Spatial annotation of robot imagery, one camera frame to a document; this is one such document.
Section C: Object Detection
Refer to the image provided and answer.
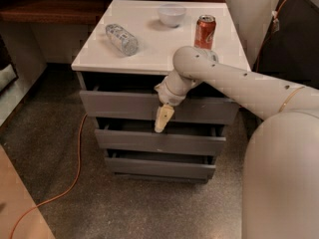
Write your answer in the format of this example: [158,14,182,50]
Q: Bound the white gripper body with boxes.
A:
[155,83,185,107]

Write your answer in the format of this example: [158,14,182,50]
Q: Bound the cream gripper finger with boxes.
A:
[155,105,174,133]

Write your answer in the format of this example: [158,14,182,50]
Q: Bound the grey top drawer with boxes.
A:
[80,86,238,124]

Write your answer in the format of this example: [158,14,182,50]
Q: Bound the grey drawer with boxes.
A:
[95,120,226,155]
[105,149,215,181]
[80,86,238,124]

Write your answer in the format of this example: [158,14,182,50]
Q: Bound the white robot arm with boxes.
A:
[155,46,319,239]

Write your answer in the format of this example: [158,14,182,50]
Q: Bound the grey middle drawer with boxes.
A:
[95,120,226,155]

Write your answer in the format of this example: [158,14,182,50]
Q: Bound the grey bottom drawer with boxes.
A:
[105,149,215,181]

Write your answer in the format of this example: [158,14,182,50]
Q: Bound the white and grey drawer cabinet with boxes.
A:
[72,0,249,183]

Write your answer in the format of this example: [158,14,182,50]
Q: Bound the clear plastic water bottle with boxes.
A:
[106,24,139,56]

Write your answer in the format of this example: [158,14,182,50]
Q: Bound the red soda can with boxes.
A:
[194,15,216,50]

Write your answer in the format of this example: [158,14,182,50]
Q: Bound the white bowl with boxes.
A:
[158,4,186,28]

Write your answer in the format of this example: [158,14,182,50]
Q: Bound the brown wooden counter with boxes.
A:
[0,0,225,26]

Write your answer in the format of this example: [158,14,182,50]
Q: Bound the orange extension cable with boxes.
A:
[9,0,319,239]

